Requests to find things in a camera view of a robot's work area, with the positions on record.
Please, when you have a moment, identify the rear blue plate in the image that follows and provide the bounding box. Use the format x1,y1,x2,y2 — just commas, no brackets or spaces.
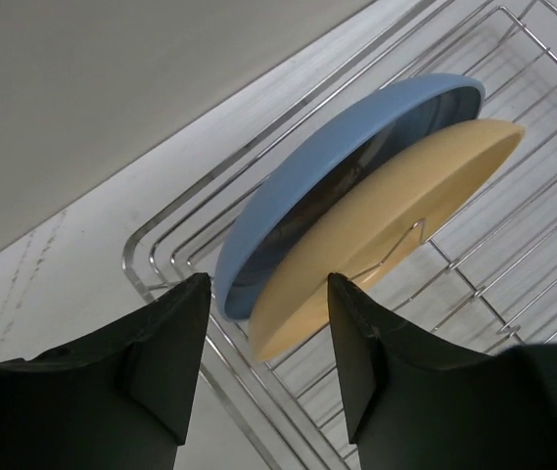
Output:
213,73,486,321

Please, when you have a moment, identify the tan orange plate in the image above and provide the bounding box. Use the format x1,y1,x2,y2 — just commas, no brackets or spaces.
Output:
248,118,526,361

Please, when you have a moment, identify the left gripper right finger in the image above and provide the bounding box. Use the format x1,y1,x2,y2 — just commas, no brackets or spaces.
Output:
327,273,557,469

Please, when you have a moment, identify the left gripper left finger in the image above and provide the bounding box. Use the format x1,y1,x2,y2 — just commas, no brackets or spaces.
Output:
0,273,211,469

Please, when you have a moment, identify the wire dish rack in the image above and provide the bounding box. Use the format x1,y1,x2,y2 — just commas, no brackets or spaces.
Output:
121,0,557,470

